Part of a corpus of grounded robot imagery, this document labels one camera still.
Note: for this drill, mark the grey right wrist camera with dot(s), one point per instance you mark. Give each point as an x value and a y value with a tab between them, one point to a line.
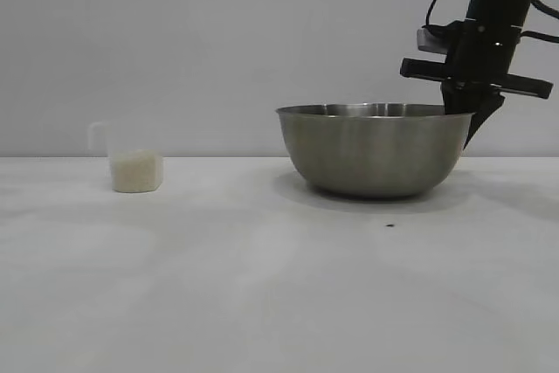
430	43

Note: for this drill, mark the stainless steel mixing bowl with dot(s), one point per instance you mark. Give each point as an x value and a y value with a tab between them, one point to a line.
375	154

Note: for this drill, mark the clear plastic measuring cup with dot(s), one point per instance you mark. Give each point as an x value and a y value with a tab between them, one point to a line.
131	139

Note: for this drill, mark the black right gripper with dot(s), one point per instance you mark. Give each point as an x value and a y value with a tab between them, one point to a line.
485	54

